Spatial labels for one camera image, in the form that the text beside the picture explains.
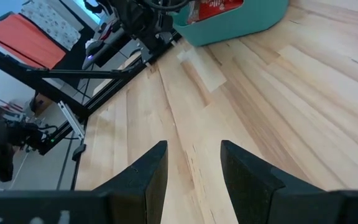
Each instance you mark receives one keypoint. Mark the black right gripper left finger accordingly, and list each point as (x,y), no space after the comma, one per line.
(145,193)

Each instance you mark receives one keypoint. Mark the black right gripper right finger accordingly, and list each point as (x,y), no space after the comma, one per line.
(250,193)

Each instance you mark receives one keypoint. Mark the red Orville popcorn bag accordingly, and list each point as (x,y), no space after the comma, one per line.
(216,9)

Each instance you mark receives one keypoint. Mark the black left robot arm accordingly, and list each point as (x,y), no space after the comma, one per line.
(141,21)

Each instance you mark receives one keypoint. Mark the brown cardboard box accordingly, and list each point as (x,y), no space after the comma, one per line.
(43,104)

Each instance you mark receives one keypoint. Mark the black computer mouse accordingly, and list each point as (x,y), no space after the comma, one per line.
(94,48)

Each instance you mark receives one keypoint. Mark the teal plastic basket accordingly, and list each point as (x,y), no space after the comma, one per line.
(244,25)

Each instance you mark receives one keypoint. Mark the orange cloth panel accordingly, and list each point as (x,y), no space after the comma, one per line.
(23,43)

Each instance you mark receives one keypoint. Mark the white floral cloth panel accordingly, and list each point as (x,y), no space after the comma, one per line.
(51,21)

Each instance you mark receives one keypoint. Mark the black frame bracket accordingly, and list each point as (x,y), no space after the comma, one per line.
(79,152)

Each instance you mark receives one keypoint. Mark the silver mounting rail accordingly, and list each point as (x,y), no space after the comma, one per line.
(70,119)

